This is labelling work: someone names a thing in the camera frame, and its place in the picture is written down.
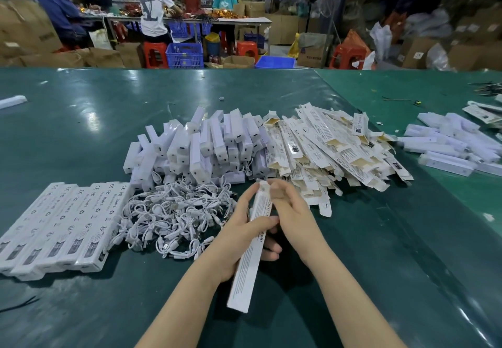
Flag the blue plastic crate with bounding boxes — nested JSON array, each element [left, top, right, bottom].
[[165, 42, 205, 69]]

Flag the red plastic stool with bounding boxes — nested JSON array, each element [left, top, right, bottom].
[[235, 40, 260, 63], [143, 42, 169, 69], [329, 44, 366, 70]]

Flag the blue plastic bin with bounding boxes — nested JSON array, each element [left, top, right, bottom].
[[255, 55, 296, 69]]

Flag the pile of white lamp bars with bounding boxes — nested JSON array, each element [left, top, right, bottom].
[[397, 111, 502, 177], [122, 106, 276, 192]]

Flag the row of closed white boxes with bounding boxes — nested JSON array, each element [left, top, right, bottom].
[[0, 182, 133, 282]]

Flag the blue bucket with yellow lid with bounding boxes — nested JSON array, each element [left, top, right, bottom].
[[204, 32, 222, 57]]

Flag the black wire with yellow end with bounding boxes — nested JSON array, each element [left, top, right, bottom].
[[382, 96, 423, 106]]

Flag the orange plastic bag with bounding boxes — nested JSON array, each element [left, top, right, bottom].
[[340, 29, 372, 59]]

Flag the grey work table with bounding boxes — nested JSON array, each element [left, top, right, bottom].
[[78, 11, 273, 56]]

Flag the printed brown cardboard box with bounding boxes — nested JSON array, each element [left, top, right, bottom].
[[296, 32, 335, 68]]

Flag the flat white carton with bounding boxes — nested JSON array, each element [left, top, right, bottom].
[[462, 100, 502, 125]]

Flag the large brown cardboard box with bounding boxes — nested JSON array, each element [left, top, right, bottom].
[[0, 0, 64, 59]]

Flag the thin black cable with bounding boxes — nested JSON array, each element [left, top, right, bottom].
[[0, 295, 41, 314]]

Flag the person's right forearm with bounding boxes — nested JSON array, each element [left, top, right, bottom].
[[303, 247, 407, 348]]

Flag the heap of white cables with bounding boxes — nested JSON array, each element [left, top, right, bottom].
[[111, 175, 241, 262]]

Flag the long white printed carton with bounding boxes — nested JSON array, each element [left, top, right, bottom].
[[227, 180, 272, 314]]

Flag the pile of flat open cartons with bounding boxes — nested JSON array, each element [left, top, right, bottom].
[[262, 102, 415, 218]]

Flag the person's right hand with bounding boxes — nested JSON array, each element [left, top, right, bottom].
[[266, 179, 335, 271]]

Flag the person's left hand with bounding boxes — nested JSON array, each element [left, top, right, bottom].
[[204, 182, 283, 284]]

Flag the open brown cardboard box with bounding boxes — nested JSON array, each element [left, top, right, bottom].
[[221, 55, 256, 69]]

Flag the person's left forearm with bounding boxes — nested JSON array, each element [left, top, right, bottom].
[[135, 259, 238, 348]]

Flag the bundle of black wires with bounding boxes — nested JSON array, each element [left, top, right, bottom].
[[467, 80, 502, 97]]

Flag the white lamp bar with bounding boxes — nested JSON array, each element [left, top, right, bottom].
[[0, 95, 28, 110]]

